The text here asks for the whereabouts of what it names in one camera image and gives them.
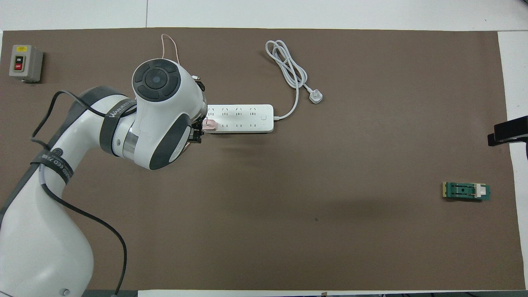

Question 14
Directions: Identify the white power strip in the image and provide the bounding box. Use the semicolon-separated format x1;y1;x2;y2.
206;104;274;134

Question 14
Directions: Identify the white power cord with plug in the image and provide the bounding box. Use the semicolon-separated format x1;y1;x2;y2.
265;40;323;121

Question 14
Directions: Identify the brown table mat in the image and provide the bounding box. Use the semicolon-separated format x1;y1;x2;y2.
0;28;525;291

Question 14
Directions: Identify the pink charging cable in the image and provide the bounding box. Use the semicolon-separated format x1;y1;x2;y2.
161;34;201;80

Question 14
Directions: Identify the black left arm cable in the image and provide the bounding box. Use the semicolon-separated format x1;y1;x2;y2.
31;91;127;297

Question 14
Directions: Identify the grey on-off switch box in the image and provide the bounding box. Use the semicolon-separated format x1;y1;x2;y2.
9;45;44;83

